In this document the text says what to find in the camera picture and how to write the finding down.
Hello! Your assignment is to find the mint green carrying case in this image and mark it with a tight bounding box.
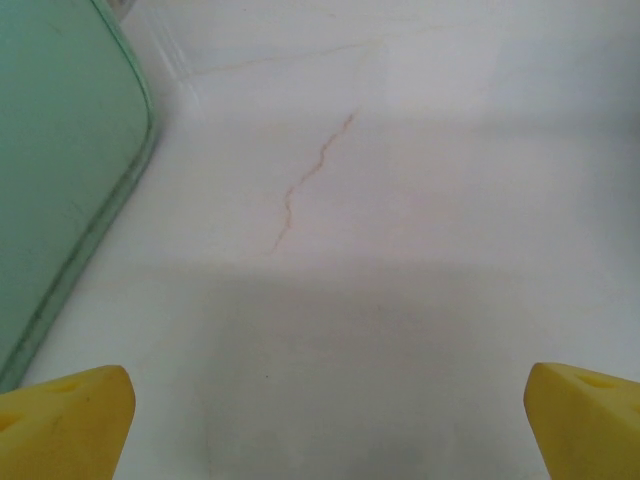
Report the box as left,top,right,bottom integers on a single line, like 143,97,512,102
0,0,157,396

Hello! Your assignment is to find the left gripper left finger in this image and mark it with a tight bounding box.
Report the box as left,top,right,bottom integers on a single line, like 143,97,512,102
0,364,137,480

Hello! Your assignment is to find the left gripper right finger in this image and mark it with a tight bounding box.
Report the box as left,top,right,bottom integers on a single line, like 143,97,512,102
523,361,640,480

